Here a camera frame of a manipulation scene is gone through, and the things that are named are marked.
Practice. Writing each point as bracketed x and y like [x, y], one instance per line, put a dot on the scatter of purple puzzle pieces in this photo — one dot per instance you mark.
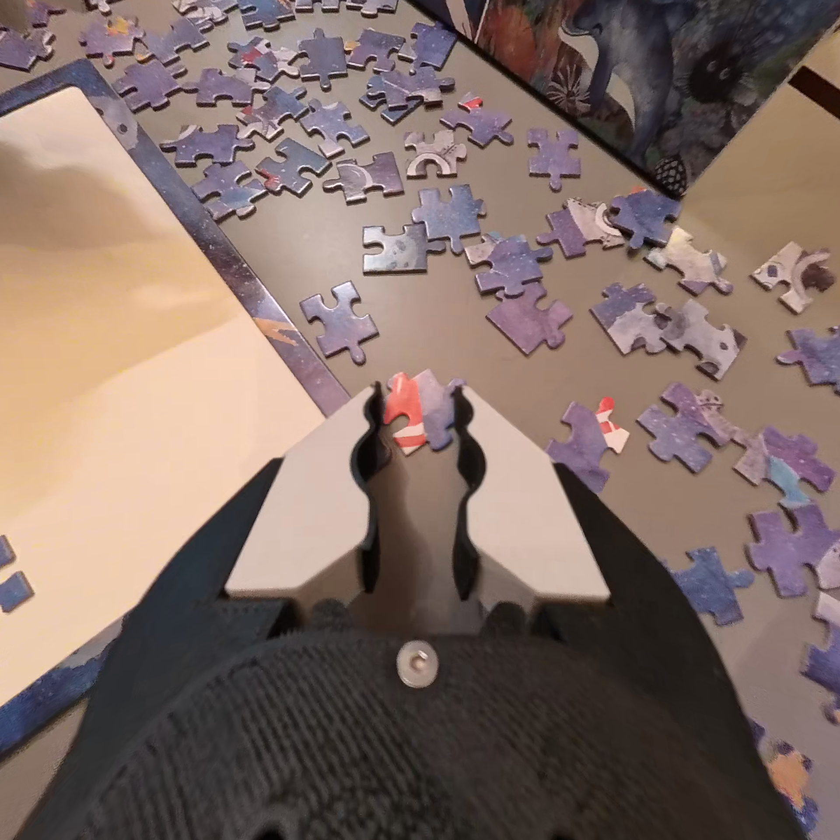
[449, 213]

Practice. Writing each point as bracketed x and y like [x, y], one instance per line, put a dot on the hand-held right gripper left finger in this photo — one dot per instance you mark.
[308, 525]

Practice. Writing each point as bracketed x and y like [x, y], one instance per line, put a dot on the blue framed puzzle tray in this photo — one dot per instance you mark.
[131, 394]

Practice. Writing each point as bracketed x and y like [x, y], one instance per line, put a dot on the illustrated puzzle box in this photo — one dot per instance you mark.
[656, 79]

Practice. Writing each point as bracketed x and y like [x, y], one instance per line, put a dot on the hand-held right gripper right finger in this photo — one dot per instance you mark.
[531, 525]

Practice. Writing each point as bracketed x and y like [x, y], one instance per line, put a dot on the red white puzzle piece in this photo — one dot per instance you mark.
[413, 410]

